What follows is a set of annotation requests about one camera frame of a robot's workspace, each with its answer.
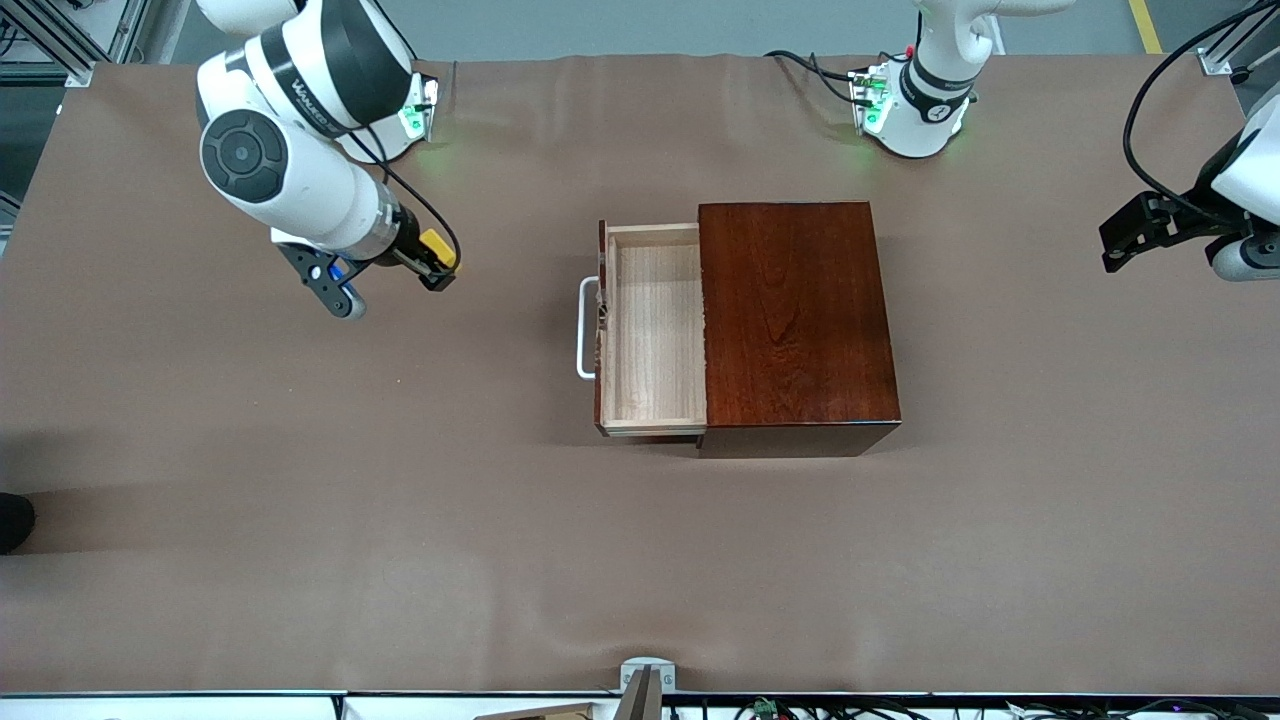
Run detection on yellow wooden block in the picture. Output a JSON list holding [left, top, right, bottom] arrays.
[[418, 228, 462, 271]]

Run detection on light wood drawer white handle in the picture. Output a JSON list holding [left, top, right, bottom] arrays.
[[577, 220, 709, 439]]

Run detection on brown table cover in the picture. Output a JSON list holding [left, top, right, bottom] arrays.
[[0, 52, 1280, 696]]

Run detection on dark brown wooden cabinet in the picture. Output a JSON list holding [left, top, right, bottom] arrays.
[[697, 201, 903, 459]]

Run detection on brown board piece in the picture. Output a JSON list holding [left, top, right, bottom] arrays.
[[473, 702, 601, 720]]

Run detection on black round object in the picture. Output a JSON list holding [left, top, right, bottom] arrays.
[[0, 493, 37, 555]]

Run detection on aluminium frame profile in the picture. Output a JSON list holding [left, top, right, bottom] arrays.
[[0, 0, 151, 89], [1197, 0, 1280, 77]]

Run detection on black right arm base cable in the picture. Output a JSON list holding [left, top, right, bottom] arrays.
[[385, 10, 421, 63]]

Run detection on black left arm base cables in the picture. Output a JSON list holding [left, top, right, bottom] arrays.
[[765, 48, 881, 106]]

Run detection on grey metal mount bracket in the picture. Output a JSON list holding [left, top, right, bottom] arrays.
[[612, 656, 677, 720]]

